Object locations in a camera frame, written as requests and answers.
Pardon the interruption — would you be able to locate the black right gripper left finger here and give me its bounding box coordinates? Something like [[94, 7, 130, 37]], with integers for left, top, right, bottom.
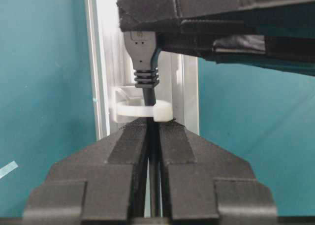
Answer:
[[23, 118, 148, 225]]

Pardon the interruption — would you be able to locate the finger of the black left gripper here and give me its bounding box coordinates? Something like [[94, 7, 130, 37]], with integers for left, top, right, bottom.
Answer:
[[154, 7, 315, 76], [117, 0, 315, 32]]

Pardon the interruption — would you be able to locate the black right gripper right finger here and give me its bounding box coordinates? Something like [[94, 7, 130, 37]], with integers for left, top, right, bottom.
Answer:
[[159, 121, 278, 225]]

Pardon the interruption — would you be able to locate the black USB cable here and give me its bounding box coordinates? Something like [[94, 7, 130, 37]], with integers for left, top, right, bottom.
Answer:
[[122, 29, 164, 225]]

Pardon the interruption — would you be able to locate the small light blue tape piece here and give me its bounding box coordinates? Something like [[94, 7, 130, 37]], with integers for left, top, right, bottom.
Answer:
[[0, 161, 18, 178]]

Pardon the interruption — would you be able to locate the white bottom zip-tie ring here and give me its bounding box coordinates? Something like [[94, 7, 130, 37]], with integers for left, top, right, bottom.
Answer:
[[109, 86, 174, 124]]

